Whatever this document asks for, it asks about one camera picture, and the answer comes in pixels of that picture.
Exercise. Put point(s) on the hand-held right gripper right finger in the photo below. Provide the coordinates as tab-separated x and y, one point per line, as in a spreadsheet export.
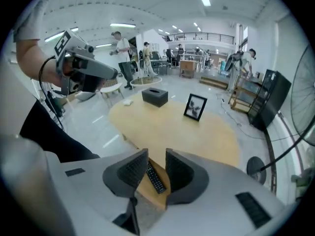
216	200

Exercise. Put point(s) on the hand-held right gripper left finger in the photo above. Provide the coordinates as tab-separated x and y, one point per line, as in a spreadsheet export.
98	185

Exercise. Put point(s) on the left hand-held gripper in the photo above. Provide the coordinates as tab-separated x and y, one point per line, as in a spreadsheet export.
71	44

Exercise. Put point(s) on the black remote control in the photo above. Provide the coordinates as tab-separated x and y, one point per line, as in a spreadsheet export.
155	178

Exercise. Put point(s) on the person's left forearm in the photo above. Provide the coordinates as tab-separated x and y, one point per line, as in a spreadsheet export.
32	58

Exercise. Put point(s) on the round wooden table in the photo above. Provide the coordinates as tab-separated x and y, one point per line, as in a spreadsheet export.
172	131

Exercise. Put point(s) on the grey round cushion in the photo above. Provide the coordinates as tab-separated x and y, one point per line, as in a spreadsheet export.
85	96

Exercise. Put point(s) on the brown cardboard box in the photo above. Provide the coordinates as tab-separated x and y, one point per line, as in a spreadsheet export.
69	98

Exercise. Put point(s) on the dark vanity cabinet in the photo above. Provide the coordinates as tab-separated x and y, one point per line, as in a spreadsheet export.
56	104

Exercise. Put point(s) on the black standing fan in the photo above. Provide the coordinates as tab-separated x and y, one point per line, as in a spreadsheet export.
256	171

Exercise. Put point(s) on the round beige glass-top table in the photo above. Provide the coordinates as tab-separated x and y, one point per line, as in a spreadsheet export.
145	81

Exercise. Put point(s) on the black leather tissue box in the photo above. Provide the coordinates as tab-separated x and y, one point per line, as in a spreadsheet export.
155	98

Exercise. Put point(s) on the person's black trousers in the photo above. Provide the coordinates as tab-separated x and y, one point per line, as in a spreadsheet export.
49	136

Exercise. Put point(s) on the grey-green bag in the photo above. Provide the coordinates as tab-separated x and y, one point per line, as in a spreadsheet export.
304	181

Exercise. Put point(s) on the person's white shirt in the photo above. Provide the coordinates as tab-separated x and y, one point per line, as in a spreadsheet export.
29	16

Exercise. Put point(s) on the small brown wooden cabinet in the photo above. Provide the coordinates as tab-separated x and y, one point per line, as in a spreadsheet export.
188	67

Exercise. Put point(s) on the wooden shelf rack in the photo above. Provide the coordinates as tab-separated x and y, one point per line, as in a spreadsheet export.
243	95

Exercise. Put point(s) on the black mezzanine railing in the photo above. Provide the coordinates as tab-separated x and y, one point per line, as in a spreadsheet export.
201	37

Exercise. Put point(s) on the black cabinet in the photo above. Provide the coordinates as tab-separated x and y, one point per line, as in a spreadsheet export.
270	99

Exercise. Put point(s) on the wooden step platform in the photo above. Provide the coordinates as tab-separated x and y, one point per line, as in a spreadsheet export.
214	82

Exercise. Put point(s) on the black picture frame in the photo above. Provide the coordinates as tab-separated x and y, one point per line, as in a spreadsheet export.
195	107

